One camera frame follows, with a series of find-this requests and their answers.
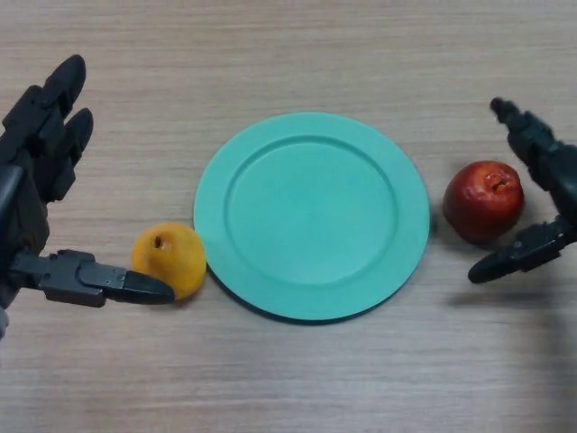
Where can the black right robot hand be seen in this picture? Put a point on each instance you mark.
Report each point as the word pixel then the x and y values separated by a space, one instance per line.
pixel 554 167

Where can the green round plate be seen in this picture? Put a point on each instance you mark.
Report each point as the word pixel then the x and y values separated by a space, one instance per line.
pixel 311 216

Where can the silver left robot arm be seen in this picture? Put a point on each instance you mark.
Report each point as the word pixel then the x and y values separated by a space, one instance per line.
pixel 2 327

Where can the yellow pear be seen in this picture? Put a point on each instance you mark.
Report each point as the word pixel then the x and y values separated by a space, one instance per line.
pixel 173 257

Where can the red apple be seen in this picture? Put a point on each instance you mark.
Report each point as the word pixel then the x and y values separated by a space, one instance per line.
pixel 478 207

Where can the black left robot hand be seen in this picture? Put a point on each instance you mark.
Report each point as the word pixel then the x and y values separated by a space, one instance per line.
pixel 22 198

